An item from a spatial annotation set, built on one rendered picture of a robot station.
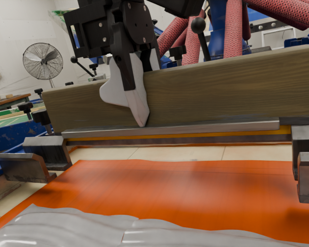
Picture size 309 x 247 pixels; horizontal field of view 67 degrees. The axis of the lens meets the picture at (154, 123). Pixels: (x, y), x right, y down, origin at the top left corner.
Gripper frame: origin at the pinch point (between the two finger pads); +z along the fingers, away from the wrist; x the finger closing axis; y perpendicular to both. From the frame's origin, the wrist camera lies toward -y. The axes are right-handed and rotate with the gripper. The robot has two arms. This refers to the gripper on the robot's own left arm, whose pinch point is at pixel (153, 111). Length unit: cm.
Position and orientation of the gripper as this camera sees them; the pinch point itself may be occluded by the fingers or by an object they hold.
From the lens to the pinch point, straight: 31.4
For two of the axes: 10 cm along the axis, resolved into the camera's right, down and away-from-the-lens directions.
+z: 2.0, 9.3, 3.0
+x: -3.9, 3.5, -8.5
